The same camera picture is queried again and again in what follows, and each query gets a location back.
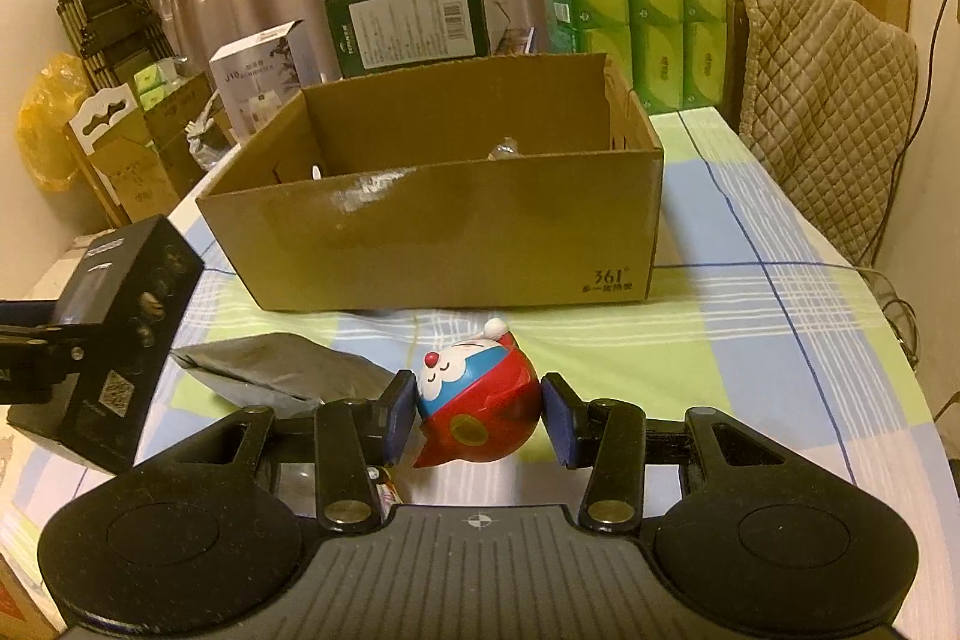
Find yellow plastic bag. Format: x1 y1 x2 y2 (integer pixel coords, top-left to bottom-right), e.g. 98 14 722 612
16 53 95 193

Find dark green product box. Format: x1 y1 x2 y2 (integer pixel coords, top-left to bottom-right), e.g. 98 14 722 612
325 0 494 80

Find quilted chair cover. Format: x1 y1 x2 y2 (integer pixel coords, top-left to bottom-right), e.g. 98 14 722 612
731 0 920 266

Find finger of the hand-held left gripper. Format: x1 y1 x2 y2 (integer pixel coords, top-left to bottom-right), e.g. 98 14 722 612
0 301 61 327
0 325 85 378

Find black wall cable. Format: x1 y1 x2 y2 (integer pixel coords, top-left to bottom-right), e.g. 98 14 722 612
855 0 960 270

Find white humidifier box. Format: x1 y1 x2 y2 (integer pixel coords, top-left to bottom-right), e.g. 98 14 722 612
208 20 325 145

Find silver foil pouch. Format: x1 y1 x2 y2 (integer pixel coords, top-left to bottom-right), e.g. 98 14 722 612
171 332 395 417

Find checked tablecloth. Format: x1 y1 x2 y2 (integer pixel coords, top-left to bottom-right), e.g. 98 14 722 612
0 107 957 536

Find blue flat box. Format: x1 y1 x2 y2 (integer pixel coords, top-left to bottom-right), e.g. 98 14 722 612
491 26 539 58

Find white cutout card flap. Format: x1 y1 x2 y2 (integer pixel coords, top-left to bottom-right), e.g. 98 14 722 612
64 87 143 161

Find folding hand cart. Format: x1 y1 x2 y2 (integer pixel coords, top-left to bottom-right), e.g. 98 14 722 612
56 0 185 86

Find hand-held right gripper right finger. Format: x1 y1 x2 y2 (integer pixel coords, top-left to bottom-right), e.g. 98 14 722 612
541 372 796 532

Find small brown cardboard box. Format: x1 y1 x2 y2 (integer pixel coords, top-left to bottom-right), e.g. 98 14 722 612
142 74 226 199

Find open brown cardboard box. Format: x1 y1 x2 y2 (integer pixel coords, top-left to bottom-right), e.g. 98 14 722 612
64 87 188 229

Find black shaver box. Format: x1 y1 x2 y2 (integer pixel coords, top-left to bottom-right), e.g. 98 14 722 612
6 216 205 474

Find stack of green tissue packs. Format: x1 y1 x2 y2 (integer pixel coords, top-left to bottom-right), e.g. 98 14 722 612
534 0 727 116

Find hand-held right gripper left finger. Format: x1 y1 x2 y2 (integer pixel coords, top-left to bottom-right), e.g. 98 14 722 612
161 371 418 532

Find crumpled clear plastic bag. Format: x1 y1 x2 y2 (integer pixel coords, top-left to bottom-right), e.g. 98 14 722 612
184 92 237 170

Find large cardboard box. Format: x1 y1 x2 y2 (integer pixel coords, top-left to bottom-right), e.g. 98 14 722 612
196 53 665 313

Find red blue cat figurine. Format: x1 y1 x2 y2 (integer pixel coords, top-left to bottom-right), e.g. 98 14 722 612
411 317 542 468

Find small green tissue packs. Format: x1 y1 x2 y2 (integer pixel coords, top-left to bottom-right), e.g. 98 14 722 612
133 59 181 109

